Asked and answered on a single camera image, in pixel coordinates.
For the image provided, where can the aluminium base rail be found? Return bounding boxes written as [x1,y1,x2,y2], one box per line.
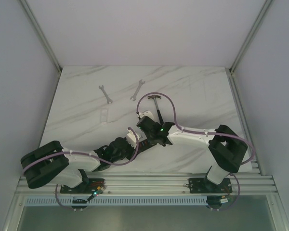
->
[15,171,278,195]

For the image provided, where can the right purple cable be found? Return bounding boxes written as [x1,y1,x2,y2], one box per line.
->
[136,92,256,212]

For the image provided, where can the left aluminium frame post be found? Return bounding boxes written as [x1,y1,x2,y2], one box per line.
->
[18,0,62,74]

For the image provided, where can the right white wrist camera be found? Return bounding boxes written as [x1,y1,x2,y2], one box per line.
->
[138,110,155,120]

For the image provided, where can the aluminium frame post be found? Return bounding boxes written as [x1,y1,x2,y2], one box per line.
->
[18,0,62,74]
[229,0,275,75]

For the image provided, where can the black fuse box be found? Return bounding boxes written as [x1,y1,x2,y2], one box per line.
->
[137,139,156,154]

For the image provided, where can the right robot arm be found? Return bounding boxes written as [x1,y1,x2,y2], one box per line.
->
[137,116,248,193]

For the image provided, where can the black handled claw hammer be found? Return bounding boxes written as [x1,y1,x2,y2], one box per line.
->
[147,94,164,125]

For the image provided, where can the right aluminium frame post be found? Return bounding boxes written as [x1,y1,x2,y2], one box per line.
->
[229,0,275,75]

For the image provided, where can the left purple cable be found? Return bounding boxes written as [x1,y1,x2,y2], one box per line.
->
[22,126,139,212]

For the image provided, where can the clear fuse box lid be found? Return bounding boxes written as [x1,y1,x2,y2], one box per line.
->
[100,108,108,124]

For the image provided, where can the grey slotted cable duct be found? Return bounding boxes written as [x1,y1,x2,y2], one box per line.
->
[25,196,208,206]

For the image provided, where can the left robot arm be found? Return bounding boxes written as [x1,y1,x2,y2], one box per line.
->
[21,137,149,193]

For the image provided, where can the left silver wrench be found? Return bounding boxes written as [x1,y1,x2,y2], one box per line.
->
[99,85,113,104]

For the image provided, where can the purple cable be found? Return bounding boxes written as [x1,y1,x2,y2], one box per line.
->
[22,126,139,212]
[136,92,256,212]

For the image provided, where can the right silver wrench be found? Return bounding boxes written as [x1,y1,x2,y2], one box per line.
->
[130,79,145,101]

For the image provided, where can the silver wrench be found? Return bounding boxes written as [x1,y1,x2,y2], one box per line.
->
[99,85,113,104]
[130,79,145,101]

